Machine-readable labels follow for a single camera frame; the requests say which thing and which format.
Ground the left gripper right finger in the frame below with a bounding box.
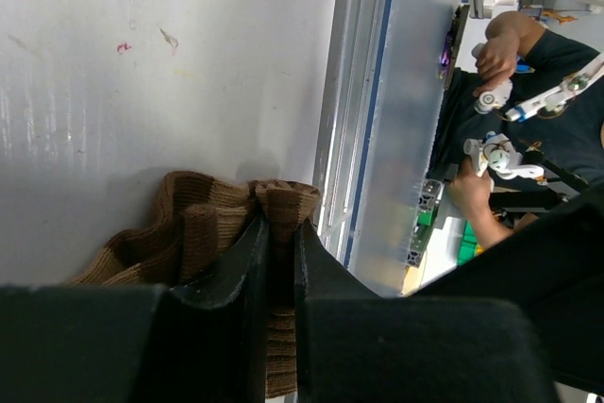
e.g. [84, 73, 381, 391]
[294, 223, 559, 402]

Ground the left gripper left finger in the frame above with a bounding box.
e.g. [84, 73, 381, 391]
[131, 214, 270, 402]

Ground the brown striped sock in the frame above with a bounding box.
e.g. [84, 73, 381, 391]
[69, 171, 321, 398]

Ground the seated person in dark shirt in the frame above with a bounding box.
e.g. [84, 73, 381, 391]
[430, 11, 603, 250]

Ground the aluminium mounting rail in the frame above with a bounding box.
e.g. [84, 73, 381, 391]
[313, 0, 392, 285]

